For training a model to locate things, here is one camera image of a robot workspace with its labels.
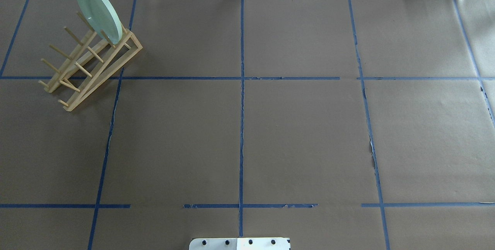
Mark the pale green plate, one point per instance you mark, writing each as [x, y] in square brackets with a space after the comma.
[102, 16]

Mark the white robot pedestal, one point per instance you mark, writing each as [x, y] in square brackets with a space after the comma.
[256, 243]

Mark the wooden plate rack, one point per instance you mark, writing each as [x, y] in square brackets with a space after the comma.
[87, 67]

